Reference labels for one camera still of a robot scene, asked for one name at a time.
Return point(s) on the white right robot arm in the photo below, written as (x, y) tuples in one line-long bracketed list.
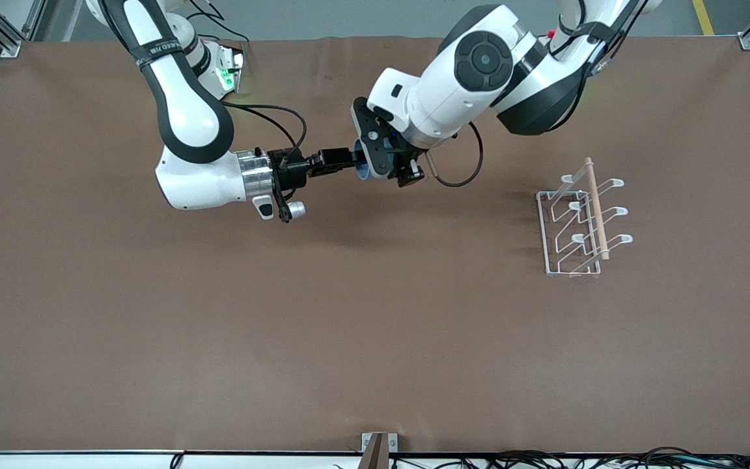
[(189, 124)]

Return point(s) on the brown table cover mat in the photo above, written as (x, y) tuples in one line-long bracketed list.
[(375, 326)]

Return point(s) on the blue plastic cup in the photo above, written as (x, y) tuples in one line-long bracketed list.
[(362, 170)]

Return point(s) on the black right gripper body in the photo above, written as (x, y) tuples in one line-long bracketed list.
[(288, 170)]

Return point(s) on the metal bracket with brown post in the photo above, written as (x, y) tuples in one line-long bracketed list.
[(378, 449)]

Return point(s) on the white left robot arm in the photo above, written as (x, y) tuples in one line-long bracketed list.
[(466, 85)]

